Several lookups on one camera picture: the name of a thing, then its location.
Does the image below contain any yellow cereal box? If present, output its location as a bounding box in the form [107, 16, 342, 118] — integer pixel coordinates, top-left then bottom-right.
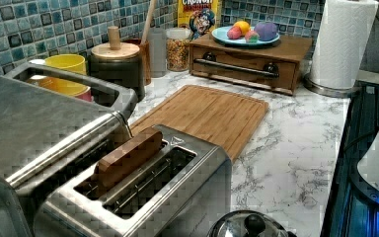
[178, 0, 221, 40]

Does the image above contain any orange toy fruit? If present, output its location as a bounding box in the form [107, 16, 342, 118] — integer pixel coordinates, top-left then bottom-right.
[234, 21, 251, 36]

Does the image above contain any frosted glass jar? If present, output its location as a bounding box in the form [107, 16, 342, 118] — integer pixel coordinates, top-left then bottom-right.
[148, 28, 167, 78]

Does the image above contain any light blue plate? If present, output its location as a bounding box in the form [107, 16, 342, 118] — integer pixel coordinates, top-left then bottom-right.
[211, 26, 280, 47]

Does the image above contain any brown wooden toast slice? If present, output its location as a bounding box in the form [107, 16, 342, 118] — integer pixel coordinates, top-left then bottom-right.
[95, 127, 163, 196]

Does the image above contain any wooden drawer box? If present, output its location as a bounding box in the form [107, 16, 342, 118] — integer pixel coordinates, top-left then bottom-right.
[189, 34, 312, 96]

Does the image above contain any pink cup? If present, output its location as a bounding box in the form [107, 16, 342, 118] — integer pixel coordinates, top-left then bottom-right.
[76, 87, 93, 102]

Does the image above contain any white paper towel roll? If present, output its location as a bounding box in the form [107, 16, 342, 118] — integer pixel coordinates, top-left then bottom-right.
[310, 0, 379, 90]

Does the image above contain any black canister with wooden lid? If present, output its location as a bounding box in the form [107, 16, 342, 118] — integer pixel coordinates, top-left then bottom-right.
[88, 26, 145, 101]

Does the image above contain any purple toy vegetable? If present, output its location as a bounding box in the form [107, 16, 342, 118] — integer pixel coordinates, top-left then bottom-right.
[254, 23, 277, 41]

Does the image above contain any yellow cup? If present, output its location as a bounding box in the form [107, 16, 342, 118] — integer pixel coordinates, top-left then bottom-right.
[27, 54, 89, 97]

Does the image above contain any glass jar with cereal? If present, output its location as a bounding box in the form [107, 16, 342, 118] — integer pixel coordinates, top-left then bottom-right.
[166, 28, 190, 71]

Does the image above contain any stainless steel toaster oven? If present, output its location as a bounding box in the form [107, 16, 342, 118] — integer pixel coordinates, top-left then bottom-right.
[0, 63, 137, 237]

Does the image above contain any brown utensil holder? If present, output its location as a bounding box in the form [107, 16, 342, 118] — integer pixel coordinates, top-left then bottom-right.
[126, 39, 151, 85]

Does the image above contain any stainless steel two-slot toaster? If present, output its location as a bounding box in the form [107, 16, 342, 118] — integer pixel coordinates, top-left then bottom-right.
[34, 124, 232, 237]

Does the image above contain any steel pot lid black knob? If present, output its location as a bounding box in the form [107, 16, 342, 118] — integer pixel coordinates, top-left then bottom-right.
[207, 210, 297, 237]

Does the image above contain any bamboo cutting board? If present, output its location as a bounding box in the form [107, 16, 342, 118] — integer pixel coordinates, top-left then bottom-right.
[130, 85, 268, 162]

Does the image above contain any wooden utensil handle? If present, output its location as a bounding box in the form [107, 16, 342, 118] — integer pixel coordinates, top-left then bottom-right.
[140, 0, 157, 45]

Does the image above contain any black stovetop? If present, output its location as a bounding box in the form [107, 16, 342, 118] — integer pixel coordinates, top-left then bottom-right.
[320, 82, 379, 237]

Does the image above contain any pink green toy fruit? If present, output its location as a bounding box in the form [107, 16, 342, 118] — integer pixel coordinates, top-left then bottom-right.
[245, 31, 260, 43]

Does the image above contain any metal paper towel holder base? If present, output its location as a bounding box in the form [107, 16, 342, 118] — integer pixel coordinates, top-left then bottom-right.
[303, 74, 360, 99]

